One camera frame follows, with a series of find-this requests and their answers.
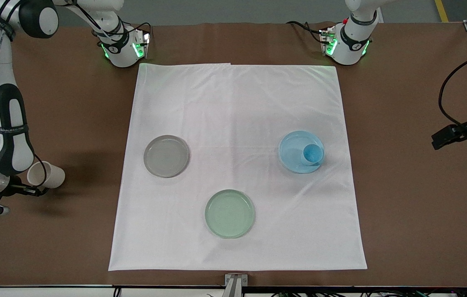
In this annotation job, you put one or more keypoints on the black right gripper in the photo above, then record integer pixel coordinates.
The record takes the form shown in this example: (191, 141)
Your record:
(15, 187)

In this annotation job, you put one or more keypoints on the blue cup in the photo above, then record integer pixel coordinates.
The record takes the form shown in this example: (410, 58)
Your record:
(311, 154)

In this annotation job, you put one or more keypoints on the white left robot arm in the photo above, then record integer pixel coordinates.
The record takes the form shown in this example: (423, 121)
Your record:
(351, 43)

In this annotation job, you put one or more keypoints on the gray plate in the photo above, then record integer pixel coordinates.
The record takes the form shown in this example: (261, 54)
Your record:
(166, 156)

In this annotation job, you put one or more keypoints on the blue plate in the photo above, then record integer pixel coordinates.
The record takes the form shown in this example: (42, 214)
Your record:
(293, 150)

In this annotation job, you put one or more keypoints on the green plate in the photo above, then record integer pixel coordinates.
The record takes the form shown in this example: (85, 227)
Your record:
(230, 213)

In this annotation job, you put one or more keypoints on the white square cloth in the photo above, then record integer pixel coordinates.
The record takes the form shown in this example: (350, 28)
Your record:
(233, 107)

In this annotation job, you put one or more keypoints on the black table edge rail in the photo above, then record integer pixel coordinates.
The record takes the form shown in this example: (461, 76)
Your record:
(51, 286)

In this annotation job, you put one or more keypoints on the metal table edge bracket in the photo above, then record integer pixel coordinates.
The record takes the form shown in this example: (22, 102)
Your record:
(235, 282)

